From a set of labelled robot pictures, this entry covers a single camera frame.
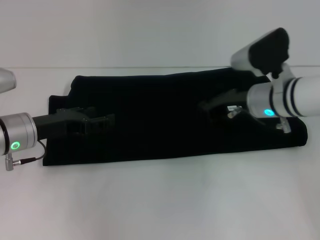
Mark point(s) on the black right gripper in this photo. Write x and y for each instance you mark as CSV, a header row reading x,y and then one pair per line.
x,y
232,100

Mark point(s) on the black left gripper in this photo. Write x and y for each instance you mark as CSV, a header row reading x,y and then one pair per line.
x,y
60,122

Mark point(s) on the black shirt with white lettering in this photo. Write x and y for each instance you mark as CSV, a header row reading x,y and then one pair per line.
x,y
162,120

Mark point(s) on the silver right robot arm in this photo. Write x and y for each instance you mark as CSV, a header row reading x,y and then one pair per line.
x,y
300,95

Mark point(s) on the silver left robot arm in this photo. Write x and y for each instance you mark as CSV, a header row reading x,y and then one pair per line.
x,y
17,135

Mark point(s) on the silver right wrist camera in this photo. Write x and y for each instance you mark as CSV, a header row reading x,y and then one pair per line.
x,y
270,50

